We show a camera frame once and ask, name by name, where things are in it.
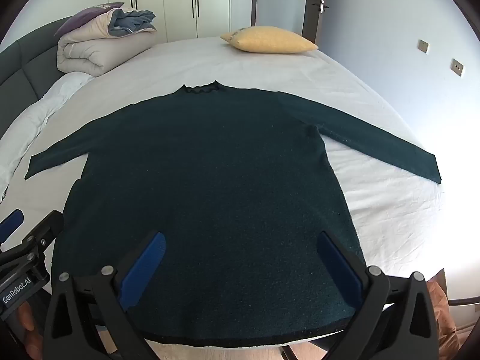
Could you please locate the purple pillow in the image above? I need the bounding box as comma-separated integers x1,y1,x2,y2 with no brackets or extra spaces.
54,2,125,37

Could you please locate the blue-grey crumpled cloth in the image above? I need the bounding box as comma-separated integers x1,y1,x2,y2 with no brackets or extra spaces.
108,7,157,37

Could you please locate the person's left hand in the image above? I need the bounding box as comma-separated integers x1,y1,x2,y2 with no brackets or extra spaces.
15,302,44,360

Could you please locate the dark green sweater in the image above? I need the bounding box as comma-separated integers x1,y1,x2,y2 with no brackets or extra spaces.
24,80,443,347

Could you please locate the dark green padded headboard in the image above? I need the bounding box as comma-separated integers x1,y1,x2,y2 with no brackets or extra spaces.
0,16,76,121

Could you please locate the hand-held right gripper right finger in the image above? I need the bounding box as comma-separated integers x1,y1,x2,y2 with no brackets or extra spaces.
317,231,439,360

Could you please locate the brown cloth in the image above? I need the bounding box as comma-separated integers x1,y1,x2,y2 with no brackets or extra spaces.
427,268,460,360

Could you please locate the white wardrobe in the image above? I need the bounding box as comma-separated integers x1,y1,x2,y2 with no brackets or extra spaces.
107,0,256,42

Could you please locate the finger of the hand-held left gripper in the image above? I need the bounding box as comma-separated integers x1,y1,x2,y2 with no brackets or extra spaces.
0,210,25,244
0,210,64,271

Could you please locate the white quilt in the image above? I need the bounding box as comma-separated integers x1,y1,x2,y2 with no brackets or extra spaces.
0,71,94,203

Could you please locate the bed with white sheet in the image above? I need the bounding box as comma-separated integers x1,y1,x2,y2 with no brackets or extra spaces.
0,37,456,349

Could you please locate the beige pillow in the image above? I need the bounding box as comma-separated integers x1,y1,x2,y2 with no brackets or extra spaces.
56,7,158,76

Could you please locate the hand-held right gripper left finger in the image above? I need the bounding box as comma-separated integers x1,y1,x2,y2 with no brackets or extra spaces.
42,231,166,360

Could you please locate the yellow pillow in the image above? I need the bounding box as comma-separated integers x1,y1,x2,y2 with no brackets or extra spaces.
220,26,319,54

